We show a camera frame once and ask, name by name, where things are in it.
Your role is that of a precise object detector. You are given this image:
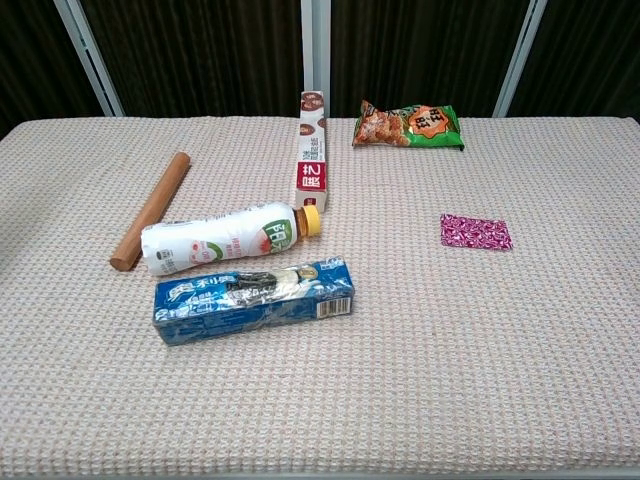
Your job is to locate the purple white patterned packet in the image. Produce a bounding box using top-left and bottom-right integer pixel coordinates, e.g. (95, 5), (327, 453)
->
(439, 213), (514, 253)

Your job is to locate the long white red baking paper box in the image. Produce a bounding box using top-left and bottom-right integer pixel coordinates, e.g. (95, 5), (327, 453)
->
(294, 90), (331, 214)

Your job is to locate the blue Oreo cookie box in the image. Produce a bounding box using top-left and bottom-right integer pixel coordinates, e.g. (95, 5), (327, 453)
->
(152, 256), (357, 347)

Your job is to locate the white drink bottle yellow cap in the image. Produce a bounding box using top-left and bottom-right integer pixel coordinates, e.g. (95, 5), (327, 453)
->
(140, 201), (322, 278)

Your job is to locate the green orange snack bag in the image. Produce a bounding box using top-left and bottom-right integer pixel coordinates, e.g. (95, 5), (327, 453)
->
(351, 99), (465, 152)

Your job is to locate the pink waffle weave tablecloth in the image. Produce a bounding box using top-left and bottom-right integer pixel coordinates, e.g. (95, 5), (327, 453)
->
(0, 116), (640, 476)

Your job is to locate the wooden rolling pin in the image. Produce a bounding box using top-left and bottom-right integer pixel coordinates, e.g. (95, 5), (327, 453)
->
(109, 151), (192, 273)

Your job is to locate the dark pleated curtain panel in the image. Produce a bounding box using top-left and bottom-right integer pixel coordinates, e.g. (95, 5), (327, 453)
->
(79, 0), (306, 119)
(507, 0), (640, 121)
(0, 0), (104, 139)
(329, 0), (531, 119)

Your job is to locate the grey partition frame post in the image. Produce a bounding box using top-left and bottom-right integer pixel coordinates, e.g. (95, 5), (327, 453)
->
(492, 0), (549, 119)
(52, 0), (125, 118)
(299, 0), (332, 119)

